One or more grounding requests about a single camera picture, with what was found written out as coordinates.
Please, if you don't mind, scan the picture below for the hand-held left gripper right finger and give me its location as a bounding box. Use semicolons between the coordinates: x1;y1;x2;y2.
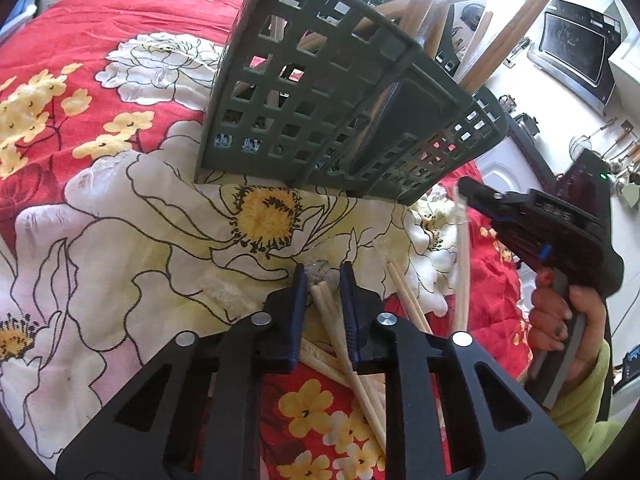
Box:
339;261;587;480

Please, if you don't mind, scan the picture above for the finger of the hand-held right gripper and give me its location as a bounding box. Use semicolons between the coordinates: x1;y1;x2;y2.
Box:
457;176;542;241

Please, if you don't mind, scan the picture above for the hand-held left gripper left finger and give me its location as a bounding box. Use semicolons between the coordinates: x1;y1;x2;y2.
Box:
55;263;308;480

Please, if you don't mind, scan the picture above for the person's right hand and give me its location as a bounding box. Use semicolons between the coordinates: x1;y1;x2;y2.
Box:
529;269;609;362

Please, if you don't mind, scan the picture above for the person's right forearm green sleeve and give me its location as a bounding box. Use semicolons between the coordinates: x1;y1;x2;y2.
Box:
520;339;622;472

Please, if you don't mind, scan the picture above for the dark green plastic grid basket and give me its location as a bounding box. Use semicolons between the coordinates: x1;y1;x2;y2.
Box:
192;0;512;207

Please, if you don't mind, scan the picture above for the row of hanging kitchen utensils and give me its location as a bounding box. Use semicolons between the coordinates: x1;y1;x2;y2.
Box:
570;115;640;207

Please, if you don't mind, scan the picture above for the red floral cloth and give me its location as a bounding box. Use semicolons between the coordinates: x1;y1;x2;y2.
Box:
0;0;537;480

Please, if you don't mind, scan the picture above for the pile of wooden chopsticks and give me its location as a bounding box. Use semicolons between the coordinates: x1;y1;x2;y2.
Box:
297;260;436;456

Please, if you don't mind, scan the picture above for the plastic-wrapped chopstick pair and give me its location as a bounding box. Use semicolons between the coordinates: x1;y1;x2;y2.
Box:
453;187;474;334
306;259;389;454

